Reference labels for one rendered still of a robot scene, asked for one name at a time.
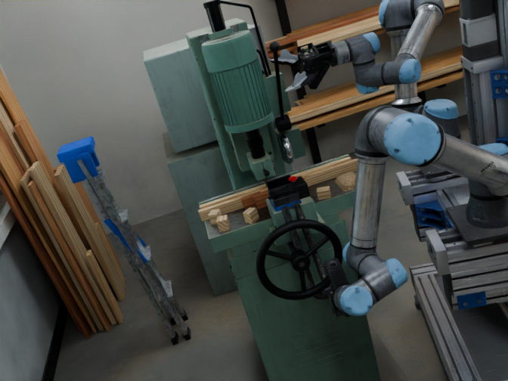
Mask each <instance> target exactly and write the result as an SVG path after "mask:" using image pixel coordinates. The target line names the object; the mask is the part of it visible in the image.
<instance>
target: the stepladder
mask: <svg viewBox="0 0 508 381"><path fill-rule="evenodd" d="M94 146H95V142H94V139H93V137H92V136H90V137H87V138H83V139H81V140H78V141H74V142H72V143H68V144H65V145H62V146H60V149H59V151H58V153H57V158H58V160H59V162H60V163H64V165H65V166H66V168H67V171H68V173H69V175H70V178H71V180H72V182H73V183H74V184H75V183H77V182H80V181H84V183H85V185H86V187H87V188H88V191H89V192H90V194H91V196H92V197H93V199H94V201H95V203H96V204H97V206H98V208H99V210H100V211H101V214H102V216H103V217H104V219H105V220H104V223H105V224H106V225H107V226H108V227H109V228H110V230H111V231H112V233H113V235H114V237H115V238H116V241H117V242H118V244H119V246H120V247H121V249H122V251H123V253H124V254H125V257H126V258H127V260H128V261H129V264H130V265H131V267H132V269H133V271H134V272H135V274H136V276H137V278H138V279H139V281H140V283H141V285H142V287H143V288H144V291H145V292H146V294H147V296H148V298H149V299H150V301H151V303H152V304H153V306H154V308H155V310H156V312H157V314H158V315H159V316H160V319H161V321H162V322H163V324H164V326H165V328H166V329H167V331H168V333H169V335H170V336H171V342H172V344H173V345H176V344H178V334H177V332H176V331H174V330H173V329H172V326H173V325H175V324H177V325H178V327H179V328H180V330H181V331H182V333H183V334H184V338H185V339H186V340H189V339H191V330H190V329H189V327H187V326H186V324H185V322H184V321H186V320H187V319H188V317H187V314H186V312H185V310H184V309H182V307H181V306H180V304H179V302H178V300H177V299H176V298H175V296H174V291H173V286H172V282H171V280H168V281H165V279H164V278H163V276H162V275H161V273H160V271H159V269H158V268H157V266H156V265H155V263H154V261H153V258H152V250H151V247H150V246H146V244H145V242H144V241H143V240H142V239H141V238H140V237H139V236H138V235H137V234H136V232H135V230H134V228H133V227H132V225H131V224H130V222H129V210H128V209H123V210H122V209H121V208H120V206H119V204H118V203H117V201H116V199H115V197H114V196H113V195H112V193H111V191H110V189H109V188H108V186H107V184H106V183H105V181H104V177H105V171H104V169H99V170H97V168H96V167H97V166H99V165H100V163H99V161H98V158H97V155H96V153H95V151H94ZM139 248H140V249H139ZM129 250H130V251H131V252H132V253H133V255H134V257H135V258H136V261H135V260H134V258H133V256H132V254H131V253H130V251H129ZM140 268H141V270H142V271H143V272H144V275H145V276H146V278H147V280H148V282H149V283H150V285H151V287H152V288H153V291H154V292H155V294H156V296H157V298H158V300H159V303H160V304H161V305H162V307H163V308H164V310H165V312H166V313H167V315H168V318H169V320H170V322H171V324H172V326H171V324H170V323H169V321H168V319H167V317H166V316H165V314H164V312H163V310H162V309H161V307H160V304H159V303H158V301H157V300H156V297H155V295H154V294H153V292H152V290H151V288H150V287H149V285H148V283H147V281H146V280H145V278H144V275H143V274H142V273H141V270H140ZM152 269H153V270H152ZM154 272H155V274H154ZM156 276H157V277H158V278H159V280H160V281H159V280H158V278H157V277H156ZM160 282H161V283H160ZM172 301H173V303H174V304H175V305H173V303H172ZM175 307H176V308H177V309H178V311H179V313H180V314H181V316H180V314H179V313H178V311H177V309H176V308H175ZM182 319H183V320H182Z"/></svg>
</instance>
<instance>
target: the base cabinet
mask: <svg viewBox="0 0 508 381"><path fill-rule="evenodd" d="M318 254H319V256H320V259H321V261H322V264H323V267H324V262H325V261H327V260H330V259H334V249H333V247H330V248H328V249H324V250H321V251H319V252H318ZM309 258H310V261H311V264H310V266H309V268H310V271H311V276H312V277H313V280H314V283H315V286H316V285H317V284H319V283H320V282H321V278H320V276H319V273H318V270H317V268H316V265H315V263H314V260H313V257H312V256H309ZM342 269H343V271H344V272H345V275H346V277H347V278H348V281H349V283H351V284H353V283H354V282H356V281H357V280H358V274H357V272H356V271H355V270H354V269H352V268H350V267H349V266H348V264H347V262H346V261H345V260H344V259H342ZM324 270H325V268H324ZM265 272H266V274H267V276H268V279H269V280H270V281H271V282H272V283H273V284H274V285H275V286H276V287H278V288H280V289H282V290H286V291H291V292H298V291H302V288H301V281H300V276H299V272H298V271H296V270H294V268H293V266H292V265H291V263H290V262H286V263H283V264H281V265H277V266H274V267H273V268H269V269H266V270H265ZM234 279H235V277H234ZM235 281H236V285H237V288H238V291H239V294H240V298H241V300H242V303H243V307H244V309H245V312H246V316H247V318H248V321H249V324H250V326H251V329H252V333H253V335H252V336H253V339H254V340H255V341H256V345H257V347H258V350H259V354H260V356H261V359H262V363H263V365H264V368H265V372H266V374H267V377H268V381H381V379H380V375H379V369H378V365H377V362H376V356H375V351H374V348H373V342H372V338H371V335H370V328H369V324H368V321H367V315H366V314H365V315H362V316H349V317H345V316H343V315H341V316H338V317H336V316H334V315H333V312H332V309H331V308H332V307H333V306H332V304H331V301H330V299H316V298H315V297H313V296H312V297H310V298H307V299H301V300H288V299H282V298H279V297H277V296H275V295H273V294H271V293H270V292H268V291H267V290H266V289H265V288H264V287H263V285H262V283H261V282H260V280H259V277H258V275H257V273H254V274H251V275H248V276H245V277H242V278H239V279H235Z"/></svg>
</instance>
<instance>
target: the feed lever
mask: <svg viewBox="0 0 508 381"><path fill-rule="evenodd" d="M269 48H270V50H271V51H272V52H273V54H274V66H275V73H276V80H277V93H278V99H279V106H280V116H279V117H276V118H275V124H276V126H277V130H278V131H279V132H285V131H287V130H290V129H291V128H292V125H291V122H290V118H289V116H288V115H284V112H283V98H282V91H281V84H280V71H279V63H278V56H277V52H278V51H279V49H280V44H279V43H278V42H272V43H271V44H270V45H269Z"/></svg>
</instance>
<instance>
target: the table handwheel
mask: <svg viewBox="0 0 508 381"><path fill-rule="evenodd" d="M299 228H310V229H315V230H317V231H320V232H321V233H323V234H324V235H326V237H325V238H323V239H322V240H321V241H320V242H319V243H317V244H316V245H315V246H313V247H312V248H311V249H310V250H309V251H307V252H305V251H303V250H300V249H299V248H297V247H294V245H293V244H294V243H293V241H292V242H289V243H285V245H286V247H287V249H288V251H289V253H290V255H286V254H283V253H279V252H275V251H271V250H269V248H270V247H271V245H272V243H273V242H274V241H275V240H276V239H277V238H278V237H280V236H281V235H283V234H285V233H286V232H289V231H292V230H295V229H299ZM329 240H330V242H331V243H332V244H333V249H334V258H338V260H339V262H340V264H341V265H342V259H343V256H342V244H341V242H340V240H339V238H338V236H337V235H336V233H335V232H334V231H333V230H332V229H331V228H329V227H328V226H327V225H325V224H323V223H321V222H319V221H315V220H310V219H299V220H295V221H289V222H287V223H285V224H283V225H281V226H279V227H278V228H276V229H274V230H273V231H272V232H271V233H270V234H269V235H268V236H267V237H266V238H265V239H264V241H263V242H262V245H261V246H260V248H259V251H258V254H257V257H256V271H257V275H258V277H259V280H260V282H261V283H262V285H263V287H264V288H265V289H266V290H267V291H268V292H270V293H271V294H273V295H275V296H277V297H279V298H282V299H288V300H301V299H307V298H310V297H312V296H316V295H317V294H318V293H321V292H322V291H323V290H325V289H326V288H328V286H329V285H331V282H330V279H329V277H328V275H327V276H326V277H325V278H324V279H323V280H322V281H321V282H320V283H319V284H317V285H316V286H314V287H312V288H310V289H306V284H305V272H304V271H305V270H307V269H308V268H309V266H310V264H311V261H310V258H309V256H311V255H312V254H313V253H314V252H315V251H317V250H318V249H319V248H320V247H322V246H323V245H324V244H325V243H326V242H327V241H329ZM266 255H268V256H274V257H278V258H281V259H286V260H288V261H290V263H291V265H292V266H293V268H294V270H296V271H298V272H299V276H300V281H301V288H302V291H298V292H291V291H286V290H282V289H280V288H278V287H276V286H275V285H274V284H273V283H272V282H271V281H270V280H269V279H268V276H267V274H266V272H265V257H266Z"/></svg>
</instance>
